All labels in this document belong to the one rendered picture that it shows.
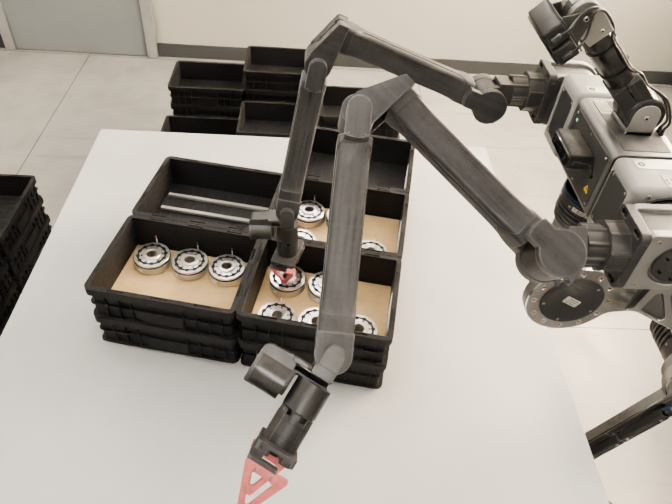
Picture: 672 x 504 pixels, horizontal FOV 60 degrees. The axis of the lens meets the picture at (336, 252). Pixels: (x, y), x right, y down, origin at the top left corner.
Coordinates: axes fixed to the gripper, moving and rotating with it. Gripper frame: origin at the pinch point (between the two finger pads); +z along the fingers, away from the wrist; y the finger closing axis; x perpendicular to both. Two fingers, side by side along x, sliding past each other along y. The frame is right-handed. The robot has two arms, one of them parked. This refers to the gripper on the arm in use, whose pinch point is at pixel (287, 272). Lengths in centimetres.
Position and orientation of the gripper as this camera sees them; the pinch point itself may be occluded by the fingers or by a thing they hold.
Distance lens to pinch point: 166.6
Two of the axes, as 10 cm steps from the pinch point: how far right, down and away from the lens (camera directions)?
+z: -0.6, 6.9, 7.2
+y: -2.5, 6.9, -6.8
